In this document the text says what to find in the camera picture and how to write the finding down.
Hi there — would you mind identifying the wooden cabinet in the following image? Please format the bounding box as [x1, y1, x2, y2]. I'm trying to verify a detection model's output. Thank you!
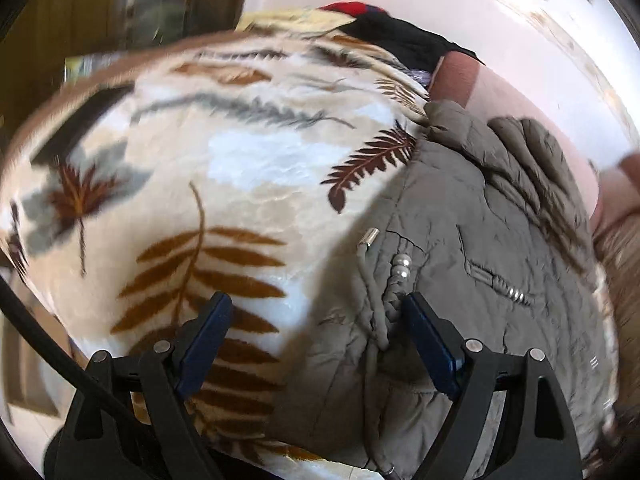
[0, 0, 253, 76]

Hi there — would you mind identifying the black cable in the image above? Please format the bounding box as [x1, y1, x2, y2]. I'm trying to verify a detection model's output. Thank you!
[0, 275, 151, 466]

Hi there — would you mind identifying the grey quilted jacket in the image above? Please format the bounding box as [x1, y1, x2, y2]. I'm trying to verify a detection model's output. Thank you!
[272, 100, 621, 476]

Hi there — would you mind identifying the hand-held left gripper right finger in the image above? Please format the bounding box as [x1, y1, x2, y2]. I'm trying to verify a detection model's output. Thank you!
[402, 292, 583, 480]

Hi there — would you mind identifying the black and red garment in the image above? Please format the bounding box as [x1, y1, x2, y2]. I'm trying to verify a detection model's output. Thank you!
[320, 1, 486, 78]

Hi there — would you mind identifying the pale yellow cloth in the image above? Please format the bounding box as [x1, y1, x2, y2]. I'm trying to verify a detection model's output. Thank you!
[235, 7, 351, 36]

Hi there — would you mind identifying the leaf-printed fleece blanket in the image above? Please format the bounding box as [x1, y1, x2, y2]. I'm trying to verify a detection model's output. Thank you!
[0, 30, 431, 471]

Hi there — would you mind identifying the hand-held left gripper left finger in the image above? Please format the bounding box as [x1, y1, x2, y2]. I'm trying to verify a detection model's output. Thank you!
[44, 292, 234, 480]

